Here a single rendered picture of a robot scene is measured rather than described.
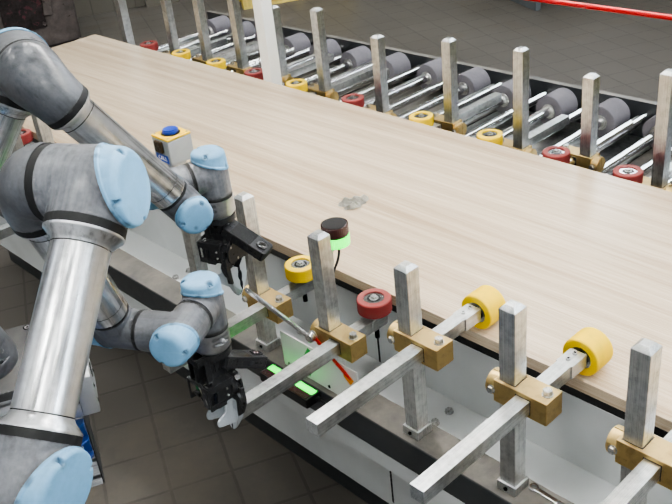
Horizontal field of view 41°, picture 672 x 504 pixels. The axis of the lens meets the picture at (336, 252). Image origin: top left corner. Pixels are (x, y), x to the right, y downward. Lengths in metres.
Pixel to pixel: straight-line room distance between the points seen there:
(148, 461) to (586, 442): 1.62
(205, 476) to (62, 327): 1.79
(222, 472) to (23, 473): 1.81
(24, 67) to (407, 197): 1.18
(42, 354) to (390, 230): 1.25
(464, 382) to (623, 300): 0.40
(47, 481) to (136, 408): 2.14
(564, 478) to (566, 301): 0.37
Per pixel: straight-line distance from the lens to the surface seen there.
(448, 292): 2.03
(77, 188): 1.27
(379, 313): 2.00
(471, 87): 3.46
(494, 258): 2.15
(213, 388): 1.73
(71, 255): 1.26
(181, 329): 1.57
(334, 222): 1.91
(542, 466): 2.01
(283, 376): 1.90
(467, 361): 2.06
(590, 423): 1.92
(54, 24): 7.90
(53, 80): 1.63
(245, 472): 2.96
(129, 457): 3.13
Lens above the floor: 2.01
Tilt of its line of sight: 30 degrees down
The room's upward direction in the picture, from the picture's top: 7 degrees counter-clockwise
